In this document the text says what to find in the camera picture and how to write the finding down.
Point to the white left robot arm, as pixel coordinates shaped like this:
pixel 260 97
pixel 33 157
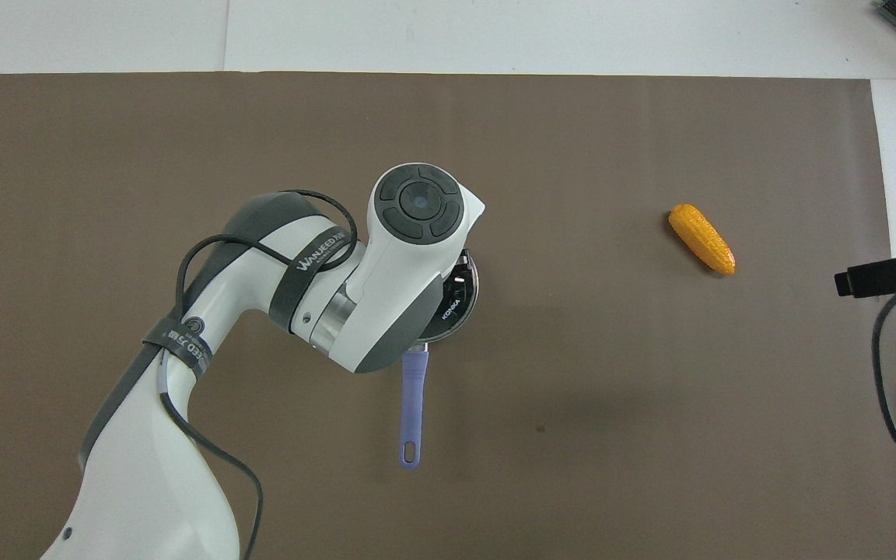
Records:
pixel 393 264

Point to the glass lid with blue knob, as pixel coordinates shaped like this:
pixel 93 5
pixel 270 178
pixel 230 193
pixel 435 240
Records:
pixel 452 307

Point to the yellow corn cob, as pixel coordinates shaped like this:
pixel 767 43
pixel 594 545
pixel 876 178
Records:
pixel 701 237

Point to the brown table mat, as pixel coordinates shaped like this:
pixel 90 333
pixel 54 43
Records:
pixel 611 389

